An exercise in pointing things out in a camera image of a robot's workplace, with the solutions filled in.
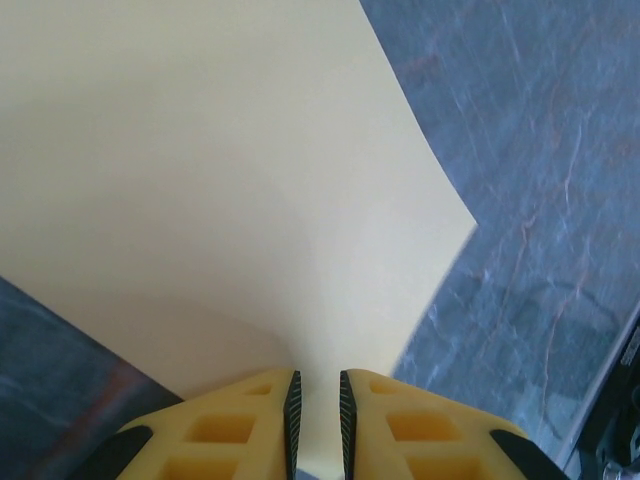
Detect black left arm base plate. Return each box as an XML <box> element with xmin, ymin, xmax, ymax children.
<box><xmin>574</xmin><ymin>319</ymin><xmax>640</xmax><ymax>480</ymax></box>

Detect aluminium mounting rail beam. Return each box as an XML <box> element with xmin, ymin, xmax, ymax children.
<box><xmin>562</xmin><ymin>302</ymin><xmax>640</xmax><ymax>480</ymax></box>

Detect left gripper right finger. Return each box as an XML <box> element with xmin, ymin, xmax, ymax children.
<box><xmin>339</xmin><ymin>368</ymin><xmax>571</xmax><ymax>480</ymax></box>

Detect yellow paper sheet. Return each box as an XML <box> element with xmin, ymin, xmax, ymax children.
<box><xmin>0</xmin><ymin>0</ymin><xmax>479</xmax><ymax>480</ymax></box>

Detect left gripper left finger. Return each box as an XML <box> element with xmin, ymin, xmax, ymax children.
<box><xmin>82</xmin><ymin>368</ymin><xmax>304</xmax><ymax>480</ymax></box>

